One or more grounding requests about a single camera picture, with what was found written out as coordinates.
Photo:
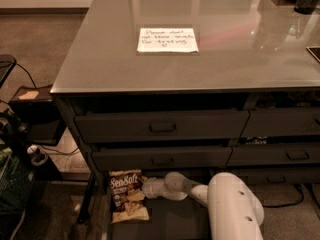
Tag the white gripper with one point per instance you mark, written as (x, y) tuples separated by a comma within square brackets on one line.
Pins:
[(149, 188)]

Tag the brown sea salt chip bag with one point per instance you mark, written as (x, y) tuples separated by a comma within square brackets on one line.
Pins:
[(127, 195)]

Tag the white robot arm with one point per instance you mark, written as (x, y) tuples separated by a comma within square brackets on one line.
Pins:
[(235, 213)]

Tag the middle left drawer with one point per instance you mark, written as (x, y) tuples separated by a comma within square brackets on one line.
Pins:
[(161, 158)]

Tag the open bottom left drawer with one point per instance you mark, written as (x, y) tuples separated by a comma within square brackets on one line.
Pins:
[(168, 220)]

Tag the top left drawer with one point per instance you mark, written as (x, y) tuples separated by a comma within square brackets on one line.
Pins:
[(160, 126)]

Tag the middle right drawer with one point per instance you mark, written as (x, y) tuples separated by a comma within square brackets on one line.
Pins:
[(278, 154)]

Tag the bottom right drawer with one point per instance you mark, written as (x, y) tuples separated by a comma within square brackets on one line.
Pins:
[(279, 175)]

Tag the snack bag in right drawer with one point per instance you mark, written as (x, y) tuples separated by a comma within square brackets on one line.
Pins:
[(254, 141)]

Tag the dark grey drawer cabinet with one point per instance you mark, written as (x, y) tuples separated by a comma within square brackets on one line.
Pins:
[(252, 55)]

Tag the top right drawer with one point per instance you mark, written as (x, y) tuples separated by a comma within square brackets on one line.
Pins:
[(283, 122)]

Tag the black crate on left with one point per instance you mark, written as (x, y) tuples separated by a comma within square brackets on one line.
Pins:
[(16, 182)]

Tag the dark side table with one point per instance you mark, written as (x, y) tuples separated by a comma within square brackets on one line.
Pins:
[(36, 108)]

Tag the white handwritten paper note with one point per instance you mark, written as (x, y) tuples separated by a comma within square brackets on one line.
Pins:
[(167, 40)]

